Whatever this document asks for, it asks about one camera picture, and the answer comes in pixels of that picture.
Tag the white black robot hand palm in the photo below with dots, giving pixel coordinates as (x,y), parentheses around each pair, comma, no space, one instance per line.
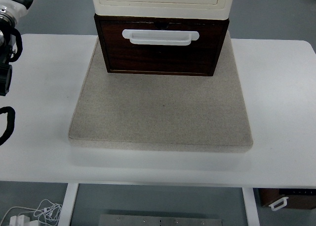
(15,8)

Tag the spare wooden drawer on floor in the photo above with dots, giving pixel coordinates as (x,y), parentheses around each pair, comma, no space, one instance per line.
(293,198)

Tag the white power adapter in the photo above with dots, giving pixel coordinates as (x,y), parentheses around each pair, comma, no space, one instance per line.
(21,220)

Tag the cream white cabinet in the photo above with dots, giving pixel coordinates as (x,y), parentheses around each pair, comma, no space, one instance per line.
(187,9)

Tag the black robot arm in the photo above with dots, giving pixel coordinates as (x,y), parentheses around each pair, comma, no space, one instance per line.
(11,45)

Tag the beige fabric pad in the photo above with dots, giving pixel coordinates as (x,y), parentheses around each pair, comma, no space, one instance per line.
(162,112)

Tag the white spare drawer handle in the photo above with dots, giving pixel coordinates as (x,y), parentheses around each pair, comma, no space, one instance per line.
(278,204)

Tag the dark wooden drawer housing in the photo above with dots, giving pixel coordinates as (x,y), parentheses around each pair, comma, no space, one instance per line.
(103,50)

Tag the white left table leg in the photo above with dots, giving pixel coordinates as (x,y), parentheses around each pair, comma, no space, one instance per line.
(68,204)

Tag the white table leg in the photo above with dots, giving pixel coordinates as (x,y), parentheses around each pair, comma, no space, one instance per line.
(250,207)
(68,204)

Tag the white right table leg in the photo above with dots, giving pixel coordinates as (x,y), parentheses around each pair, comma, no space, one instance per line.
(250,207)

